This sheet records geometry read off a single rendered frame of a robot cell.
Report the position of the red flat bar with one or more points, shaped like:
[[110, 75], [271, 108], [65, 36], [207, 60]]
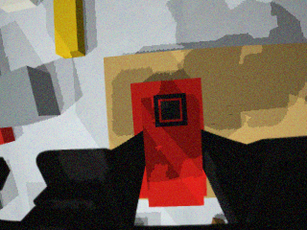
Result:
[[6, 135]]

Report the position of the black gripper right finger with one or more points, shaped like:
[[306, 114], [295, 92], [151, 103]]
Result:
[[238, 172]]

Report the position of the yellow flat bar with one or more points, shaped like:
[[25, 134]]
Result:
[[69, 31]]

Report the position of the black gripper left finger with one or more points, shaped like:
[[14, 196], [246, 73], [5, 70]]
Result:
[[120, 170]]

